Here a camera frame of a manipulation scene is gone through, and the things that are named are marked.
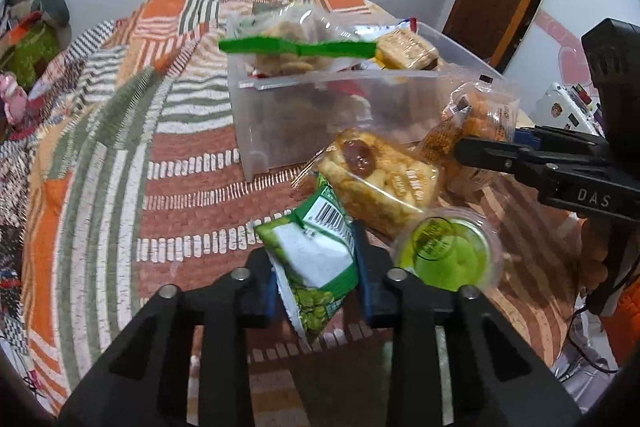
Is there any clear plastic container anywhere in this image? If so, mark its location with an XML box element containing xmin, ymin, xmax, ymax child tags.
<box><xmin>226</xmin><ymin>9</ymin><xmax>507</xmax><ymax>182</ymax></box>

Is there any person's right hand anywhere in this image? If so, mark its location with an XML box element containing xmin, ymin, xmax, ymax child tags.
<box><xmin>575</xmin><ymin>214</ymin><xmax>612</xmax><ymax>304</ymax></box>

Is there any pink plush toy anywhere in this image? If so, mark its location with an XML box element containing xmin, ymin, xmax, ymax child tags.
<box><xmin>0</xmin><ymin>73</ymin><xmax>29</xmax><ymax>126</ymax></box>

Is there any red snack packet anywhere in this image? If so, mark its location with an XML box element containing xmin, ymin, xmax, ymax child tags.
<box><xmin>249</xmin><ymin>59</ymin><xmax>374</xmax><ymax>100</ymax></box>

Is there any long cracker packet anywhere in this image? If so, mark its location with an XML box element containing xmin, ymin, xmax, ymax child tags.
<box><xmin>374</xmin><ymin>28</ymin><xmax>441</xmax><ymax>70</ymax></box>

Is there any puffed rice cake packet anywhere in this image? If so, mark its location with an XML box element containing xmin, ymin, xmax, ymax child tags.
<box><xmin>291</xmin><ymin>127</ymin><xmax>447</xmax><ymax>239</ymax></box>

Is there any green jelly cup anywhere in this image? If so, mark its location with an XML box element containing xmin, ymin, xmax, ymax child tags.
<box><xmin>390</xmin><ymin>205</ymin><xmax>505</xmax><ymax>294</ymax></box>

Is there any white appliance with stickers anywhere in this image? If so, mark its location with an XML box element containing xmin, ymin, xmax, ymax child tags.
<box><xmin>530</xmin><ymin>82</ymin><xmax>606</xmax><ymax>136</ymax></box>

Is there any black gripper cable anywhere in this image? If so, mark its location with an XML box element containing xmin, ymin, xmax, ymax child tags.
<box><xmin>564</xmin><ymin>302</ymin><xmax>622</xmax><ymax>379</ymax></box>

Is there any green pea snack packet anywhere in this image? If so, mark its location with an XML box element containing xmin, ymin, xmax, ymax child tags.
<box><xmin>254</xmin><ymin>171</ymin><xmax>360</xmax><ymax>351</ymax></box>

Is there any pile of clutter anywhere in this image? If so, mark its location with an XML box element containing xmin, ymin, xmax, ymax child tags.
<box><xmin>0</xmin><ymin>0</ymin><xmax>51</xmax><ymax>34</ymax></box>

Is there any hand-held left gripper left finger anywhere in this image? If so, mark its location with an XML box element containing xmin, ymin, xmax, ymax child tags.
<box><xmin>57</xmin><ymin>249</ymin><xmax>279</xmax><ymax>427</ymax></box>

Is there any patchwork striped blanket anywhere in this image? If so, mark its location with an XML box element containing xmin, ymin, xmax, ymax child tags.
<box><xmin>0</xmin><ymin>0</ymin><xmax>587</xmax><ymax>414</ymax></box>

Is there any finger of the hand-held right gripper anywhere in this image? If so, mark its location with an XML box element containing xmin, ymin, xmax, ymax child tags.
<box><xmin>513</xmin><ymin>125</ymin><xmax>609</xmax><ymax>154</ymax></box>
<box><xmin>452</xmin><ymin>134</ymin><xmax>609</xmax><ymax>188</ymax></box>

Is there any clear bag of fried snacks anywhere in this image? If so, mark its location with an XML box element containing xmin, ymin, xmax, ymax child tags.
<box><xmin>227</xmin><ymin>4</ymin><xmax>371</xmax><ymax>78</ymax></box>

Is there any green bag clip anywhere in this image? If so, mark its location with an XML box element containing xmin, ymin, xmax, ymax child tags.
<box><xmin>218</xmin><ymin>35</ymin><xmax>377</xmax><ymax>60</ymax></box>

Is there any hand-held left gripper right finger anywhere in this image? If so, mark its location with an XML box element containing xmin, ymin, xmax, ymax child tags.
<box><xmin>352</xmin><ymin>219</ymin><xmax>584</xmax><ymax>427</ymax></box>

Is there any clear bag of orange snacks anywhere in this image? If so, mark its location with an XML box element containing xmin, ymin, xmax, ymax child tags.
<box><xmin>415</xmin><ymin>74</ymin><xmax>519</xmax><ymax>198</ymax></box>

